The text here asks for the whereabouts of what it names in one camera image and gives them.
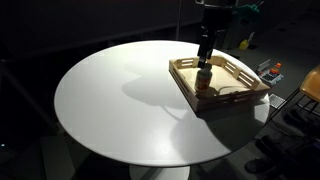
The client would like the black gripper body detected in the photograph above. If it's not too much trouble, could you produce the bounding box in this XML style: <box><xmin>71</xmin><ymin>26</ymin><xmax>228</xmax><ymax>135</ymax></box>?
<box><xmin>200</xmin><ymin>4</ymin><xmax>235</xmax><ymax>35</ymax></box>

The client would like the orange bottle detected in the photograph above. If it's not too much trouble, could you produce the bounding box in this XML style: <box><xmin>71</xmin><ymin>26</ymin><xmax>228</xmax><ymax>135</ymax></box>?
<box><xmin>269</xmin><ymin>62</ymin><xmax>283</xmax><ymax>76</ymax></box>

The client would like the white table pedestal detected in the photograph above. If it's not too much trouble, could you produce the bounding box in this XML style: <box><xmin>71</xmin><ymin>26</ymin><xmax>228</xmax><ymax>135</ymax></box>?
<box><xmin>128</xmin><ymin>165</ymin><xmax>191</xmax><ymax>180</ymax></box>

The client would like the small brown bottle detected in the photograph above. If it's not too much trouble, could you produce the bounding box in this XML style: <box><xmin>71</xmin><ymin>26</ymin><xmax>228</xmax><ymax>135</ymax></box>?
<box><xmin>194</xmin><ymin>70</ymin><xmax>213</xmax><ymax>92</ymax></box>

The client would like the blue patterned box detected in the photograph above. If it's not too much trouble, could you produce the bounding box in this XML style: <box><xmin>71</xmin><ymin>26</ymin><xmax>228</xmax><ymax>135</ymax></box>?
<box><xmin>261</xmin><ymin>71</ymin><xmax>285</xmax><ymax>85</ymax></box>

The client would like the green cloth object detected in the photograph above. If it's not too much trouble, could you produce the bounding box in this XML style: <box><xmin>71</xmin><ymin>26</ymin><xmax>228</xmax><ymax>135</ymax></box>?
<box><xmin>234</xmin><ymin>3</ymin><xmax>262</xmax><ymax>24</ymax></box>

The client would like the yellow chair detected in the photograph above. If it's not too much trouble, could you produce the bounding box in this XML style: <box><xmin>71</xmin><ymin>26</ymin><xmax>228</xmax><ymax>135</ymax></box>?
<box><xmin>299</xmin><ymin>64</ymin><xmax>320</xmax><ymax>103</ymax></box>

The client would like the metal floor grate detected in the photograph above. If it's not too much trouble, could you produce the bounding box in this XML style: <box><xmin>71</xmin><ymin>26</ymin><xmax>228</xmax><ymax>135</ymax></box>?
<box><xmin>267</xmin><ymin>93</ymin><xmax>287</xmax><ymax>110</ymax></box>

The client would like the wooden slotted tray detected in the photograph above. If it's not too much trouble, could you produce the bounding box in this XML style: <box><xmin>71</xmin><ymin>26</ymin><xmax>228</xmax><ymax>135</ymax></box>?
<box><xmin>168</xmin><ymin>55</ymin><xmax>272</xmax><ymax>113</ymax></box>

